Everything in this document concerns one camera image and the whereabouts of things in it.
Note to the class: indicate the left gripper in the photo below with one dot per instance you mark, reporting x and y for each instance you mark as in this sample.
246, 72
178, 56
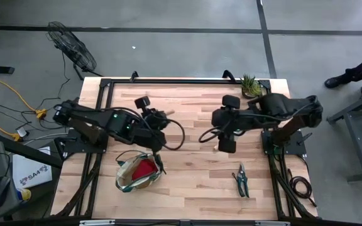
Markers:
156, 119

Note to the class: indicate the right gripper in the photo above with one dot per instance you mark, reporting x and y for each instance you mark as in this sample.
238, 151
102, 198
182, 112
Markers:
226, 122

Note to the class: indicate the red fabric gardening glove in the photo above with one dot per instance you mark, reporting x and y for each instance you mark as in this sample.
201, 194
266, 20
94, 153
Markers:
144, 169

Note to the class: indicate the cream green-trimmed gardening bag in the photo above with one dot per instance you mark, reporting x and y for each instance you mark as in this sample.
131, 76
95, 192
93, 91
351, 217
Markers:
124, 175

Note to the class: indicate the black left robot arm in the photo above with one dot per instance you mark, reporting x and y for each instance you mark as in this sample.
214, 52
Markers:
99, 119

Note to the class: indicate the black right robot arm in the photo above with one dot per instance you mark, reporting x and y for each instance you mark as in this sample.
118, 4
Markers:
278, 106

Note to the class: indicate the black table clamp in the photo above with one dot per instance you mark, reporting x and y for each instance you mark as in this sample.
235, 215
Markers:
229, 75
134, 77

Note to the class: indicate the potted succulent plant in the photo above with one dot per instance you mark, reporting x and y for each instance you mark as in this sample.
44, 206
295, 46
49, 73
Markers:
250, 86

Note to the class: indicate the black floor fan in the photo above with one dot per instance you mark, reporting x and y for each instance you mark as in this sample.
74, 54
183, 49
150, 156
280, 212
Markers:
74, 50

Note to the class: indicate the grey power adapter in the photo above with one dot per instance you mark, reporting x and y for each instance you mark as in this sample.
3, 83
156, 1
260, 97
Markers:
22, 132

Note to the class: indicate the white printed paper sheet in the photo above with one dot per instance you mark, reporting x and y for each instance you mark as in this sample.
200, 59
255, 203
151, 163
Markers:
31, 171

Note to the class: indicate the person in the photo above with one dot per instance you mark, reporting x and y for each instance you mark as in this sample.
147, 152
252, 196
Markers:
357, 70

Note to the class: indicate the small yellow blue object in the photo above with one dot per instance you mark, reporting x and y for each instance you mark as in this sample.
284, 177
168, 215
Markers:
24, 194

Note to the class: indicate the black aluminium table frame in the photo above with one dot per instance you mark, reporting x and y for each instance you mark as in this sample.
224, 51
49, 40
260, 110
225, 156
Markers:
168, 81

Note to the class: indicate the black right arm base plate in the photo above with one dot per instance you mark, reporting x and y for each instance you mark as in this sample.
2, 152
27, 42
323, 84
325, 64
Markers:
294, 142

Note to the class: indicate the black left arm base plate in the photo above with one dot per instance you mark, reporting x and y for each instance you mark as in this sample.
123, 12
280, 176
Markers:
71, 147

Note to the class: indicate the grey metal frame table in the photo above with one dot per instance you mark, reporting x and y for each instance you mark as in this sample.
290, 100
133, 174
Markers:
336, 118

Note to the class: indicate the silver edge bracket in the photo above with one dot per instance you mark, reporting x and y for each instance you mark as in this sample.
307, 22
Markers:
272, 223
96, 223

